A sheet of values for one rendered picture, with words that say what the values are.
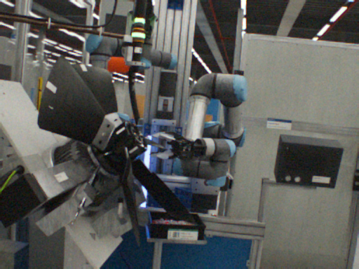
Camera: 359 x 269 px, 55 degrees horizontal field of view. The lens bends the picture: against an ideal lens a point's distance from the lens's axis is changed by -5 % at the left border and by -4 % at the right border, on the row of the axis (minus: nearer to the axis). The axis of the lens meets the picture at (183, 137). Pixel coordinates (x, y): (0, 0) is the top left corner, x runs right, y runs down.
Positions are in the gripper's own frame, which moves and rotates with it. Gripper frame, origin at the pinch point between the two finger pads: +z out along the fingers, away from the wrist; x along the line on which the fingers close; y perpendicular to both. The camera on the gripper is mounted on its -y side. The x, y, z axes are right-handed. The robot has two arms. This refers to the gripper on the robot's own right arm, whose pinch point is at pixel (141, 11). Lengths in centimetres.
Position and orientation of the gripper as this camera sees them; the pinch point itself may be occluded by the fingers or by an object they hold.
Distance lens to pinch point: 138.6
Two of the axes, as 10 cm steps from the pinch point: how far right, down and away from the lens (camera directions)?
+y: -1.0, 9.9, 0.7
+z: 0.6, 0.8, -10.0
